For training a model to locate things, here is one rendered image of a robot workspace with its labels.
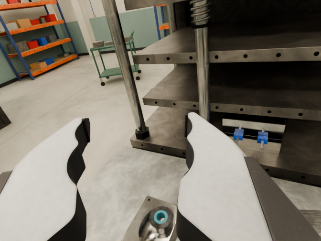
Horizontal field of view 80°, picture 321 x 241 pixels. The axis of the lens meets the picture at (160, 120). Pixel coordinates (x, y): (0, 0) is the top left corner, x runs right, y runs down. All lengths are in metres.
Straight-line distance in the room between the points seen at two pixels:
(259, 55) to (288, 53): 0.10
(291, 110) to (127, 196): 0.80
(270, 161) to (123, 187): 0.71
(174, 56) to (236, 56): 0.28
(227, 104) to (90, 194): 0.78
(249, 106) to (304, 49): 0.30
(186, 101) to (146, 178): 0.44
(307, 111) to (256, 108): 0.19
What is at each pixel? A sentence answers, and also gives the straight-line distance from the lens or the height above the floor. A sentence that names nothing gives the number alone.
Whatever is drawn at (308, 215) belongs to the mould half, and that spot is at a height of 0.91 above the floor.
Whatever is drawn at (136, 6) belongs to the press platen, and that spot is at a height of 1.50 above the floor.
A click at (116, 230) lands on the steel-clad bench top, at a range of 0.87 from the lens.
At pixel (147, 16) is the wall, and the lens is 7.41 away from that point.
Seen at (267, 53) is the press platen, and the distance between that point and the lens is 0.89.
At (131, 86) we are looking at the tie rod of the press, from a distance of 1.08.
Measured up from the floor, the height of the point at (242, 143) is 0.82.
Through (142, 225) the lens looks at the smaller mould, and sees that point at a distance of 0.77.
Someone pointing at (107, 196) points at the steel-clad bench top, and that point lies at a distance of 0.97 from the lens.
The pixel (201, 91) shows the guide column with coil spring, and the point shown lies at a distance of 0.93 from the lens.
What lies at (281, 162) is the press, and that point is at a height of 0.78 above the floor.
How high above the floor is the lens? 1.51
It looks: 32 degrees down
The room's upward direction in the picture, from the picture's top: 11 degrees counter-clockwise
